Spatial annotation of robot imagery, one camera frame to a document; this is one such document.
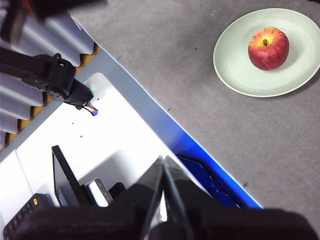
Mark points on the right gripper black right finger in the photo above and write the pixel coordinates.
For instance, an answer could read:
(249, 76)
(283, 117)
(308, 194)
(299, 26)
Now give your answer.
(180, 185)

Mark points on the silver metal block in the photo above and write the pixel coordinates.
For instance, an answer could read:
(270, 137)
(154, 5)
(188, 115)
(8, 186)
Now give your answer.
(97, 192)

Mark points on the pale grey table frame rail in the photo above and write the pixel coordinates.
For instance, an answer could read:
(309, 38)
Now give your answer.
(140, 105)

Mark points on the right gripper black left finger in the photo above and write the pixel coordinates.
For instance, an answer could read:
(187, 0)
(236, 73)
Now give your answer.
(150, 185)

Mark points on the black keypad with yellow button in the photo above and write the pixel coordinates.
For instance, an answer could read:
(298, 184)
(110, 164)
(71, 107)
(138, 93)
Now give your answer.
(27, 210)

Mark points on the green plate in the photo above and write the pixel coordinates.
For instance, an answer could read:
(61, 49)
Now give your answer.
(237, 70)

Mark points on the black flat tablet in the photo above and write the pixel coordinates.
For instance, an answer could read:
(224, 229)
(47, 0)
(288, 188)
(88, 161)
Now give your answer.
(62, 180)

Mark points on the ribbed grey frame with yellow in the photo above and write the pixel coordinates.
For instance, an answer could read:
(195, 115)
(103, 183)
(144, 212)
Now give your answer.
(62, 37)

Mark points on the blue-lit black panel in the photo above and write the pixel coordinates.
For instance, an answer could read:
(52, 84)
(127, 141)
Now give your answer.
(200, 175)

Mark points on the red yellow apple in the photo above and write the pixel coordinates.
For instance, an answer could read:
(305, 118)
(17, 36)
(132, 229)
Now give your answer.
(268, 50)

